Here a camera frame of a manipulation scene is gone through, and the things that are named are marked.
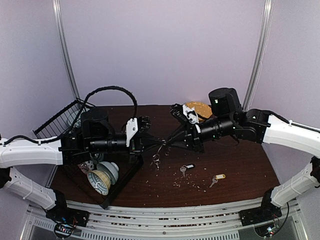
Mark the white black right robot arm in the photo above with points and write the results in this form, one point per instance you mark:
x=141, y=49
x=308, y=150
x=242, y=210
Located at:
x=258, y=126

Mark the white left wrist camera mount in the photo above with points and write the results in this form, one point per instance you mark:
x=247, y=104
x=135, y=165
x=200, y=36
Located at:
x=131, y=129

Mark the small patterned cup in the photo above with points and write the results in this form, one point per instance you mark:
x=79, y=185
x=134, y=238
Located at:
x=87, y=166

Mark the aluminium corner post left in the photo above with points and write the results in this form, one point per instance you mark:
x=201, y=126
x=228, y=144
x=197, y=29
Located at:
x=56, y=4

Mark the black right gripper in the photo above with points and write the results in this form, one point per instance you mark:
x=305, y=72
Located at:
x=192, y=137

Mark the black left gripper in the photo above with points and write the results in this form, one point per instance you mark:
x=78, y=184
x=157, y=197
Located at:
x=137, y=143

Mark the aluminium front rail frame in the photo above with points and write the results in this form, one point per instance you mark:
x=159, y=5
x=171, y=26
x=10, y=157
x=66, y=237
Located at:
x=206, y=222

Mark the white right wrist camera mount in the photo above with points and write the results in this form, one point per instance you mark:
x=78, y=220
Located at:
x=191, y=116

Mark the key with black tag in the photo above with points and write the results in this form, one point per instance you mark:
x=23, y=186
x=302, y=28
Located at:
x=184, y=168

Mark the aluminium corner post right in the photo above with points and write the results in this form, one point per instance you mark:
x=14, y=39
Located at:
x=261, y=47

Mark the key with yellow tag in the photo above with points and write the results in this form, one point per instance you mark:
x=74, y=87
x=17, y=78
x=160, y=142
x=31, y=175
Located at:
x=216, y=178

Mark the black wire dish rack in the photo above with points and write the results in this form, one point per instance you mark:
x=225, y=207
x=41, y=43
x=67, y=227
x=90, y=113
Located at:
x=94, y=139

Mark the yellow polka dot dish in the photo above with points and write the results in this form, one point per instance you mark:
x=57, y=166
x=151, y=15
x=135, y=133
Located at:
x=203, y=110

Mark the silver key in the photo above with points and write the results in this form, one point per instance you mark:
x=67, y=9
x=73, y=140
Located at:
x=156, y=161

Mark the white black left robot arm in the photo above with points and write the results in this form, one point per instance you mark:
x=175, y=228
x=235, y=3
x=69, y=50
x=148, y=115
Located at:
x=20, y=150

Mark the light green celadon bowl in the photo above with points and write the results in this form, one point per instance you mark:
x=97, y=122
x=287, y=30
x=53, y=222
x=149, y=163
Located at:
x=111, y=169

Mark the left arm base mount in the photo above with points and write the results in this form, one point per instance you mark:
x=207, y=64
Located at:
x=66, y=221

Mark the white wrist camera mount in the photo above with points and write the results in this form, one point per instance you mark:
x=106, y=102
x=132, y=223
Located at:
x=191, y=116
x=131, y=129

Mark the yellow patterned bowl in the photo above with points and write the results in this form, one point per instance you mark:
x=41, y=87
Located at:
x=100, y=181

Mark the aluminium corner post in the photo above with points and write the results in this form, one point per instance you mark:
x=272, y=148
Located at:
x=56, y=4
x=261, y=47

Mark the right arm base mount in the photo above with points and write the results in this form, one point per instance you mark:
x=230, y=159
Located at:
x=266, y=219

